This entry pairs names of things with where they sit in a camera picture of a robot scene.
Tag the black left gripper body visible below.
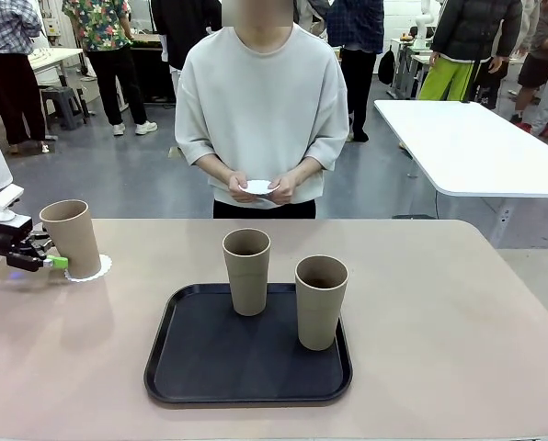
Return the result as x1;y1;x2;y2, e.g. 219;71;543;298
0;214;34;254

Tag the brown paper cup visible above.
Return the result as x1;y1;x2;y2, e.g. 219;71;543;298
39;199;103;280
222;228;272;318
294;255;350;353

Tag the white scalloped paper coaster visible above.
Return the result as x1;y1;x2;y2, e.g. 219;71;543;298
237;179;280;197
63;254;114;283

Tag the person's right forearm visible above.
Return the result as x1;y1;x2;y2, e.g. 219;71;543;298
199;153;238;183

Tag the person's left forearm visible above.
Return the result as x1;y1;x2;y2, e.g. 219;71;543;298
290;155;322;186

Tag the person's right hand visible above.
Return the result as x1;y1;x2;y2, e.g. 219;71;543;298
226;170;257;205

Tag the person's left hand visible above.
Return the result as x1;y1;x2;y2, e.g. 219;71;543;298
268;173;301;206

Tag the grey plastic step stool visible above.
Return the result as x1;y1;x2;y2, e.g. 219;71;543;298
40;85;90;130

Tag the person in plaid shirt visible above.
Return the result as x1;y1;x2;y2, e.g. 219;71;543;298
0;0;51;155

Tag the white background desk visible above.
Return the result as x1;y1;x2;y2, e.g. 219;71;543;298
28;45;85;88

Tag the person in floral shirt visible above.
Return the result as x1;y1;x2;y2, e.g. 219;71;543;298
62;0;159;138

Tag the black plastic tray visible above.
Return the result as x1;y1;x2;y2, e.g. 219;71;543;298
143;283;354;406

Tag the person in cream sweatshirt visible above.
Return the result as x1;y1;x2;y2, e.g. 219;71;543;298
175;22;350;220

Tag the person in black top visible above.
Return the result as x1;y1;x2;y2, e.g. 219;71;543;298
152;0;223;106

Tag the person in blue checked shirt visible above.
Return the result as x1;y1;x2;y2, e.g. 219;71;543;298
326;0;385;143

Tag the black backpack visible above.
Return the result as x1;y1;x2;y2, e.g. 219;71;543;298
378;44;396;86

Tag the white table with grey legs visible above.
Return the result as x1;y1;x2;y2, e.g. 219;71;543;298
373;98;548;250

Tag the person in black puffer jacket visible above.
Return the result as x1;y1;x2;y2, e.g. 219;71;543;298
417;0;524;110

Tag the person in dark shorts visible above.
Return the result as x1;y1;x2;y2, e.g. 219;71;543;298
510;0;548;134

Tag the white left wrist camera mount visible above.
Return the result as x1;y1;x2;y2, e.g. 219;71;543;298
0;185;25;225

